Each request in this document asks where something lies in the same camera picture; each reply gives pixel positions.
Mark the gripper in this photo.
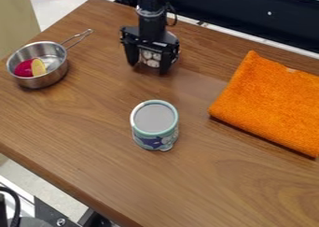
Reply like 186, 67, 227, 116
119, 25, 183, 76

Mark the gray can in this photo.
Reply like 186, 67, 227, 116
129, 99, 181, 152

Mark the silver pot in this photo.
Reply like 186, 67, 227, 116
5, 28, 95, 90

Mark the red and yellow toy fruit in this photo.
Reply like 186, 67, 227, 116
13, 58, 49, 78

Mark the orange cloth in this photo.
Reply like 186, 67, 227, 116
206, 50, 319, 159

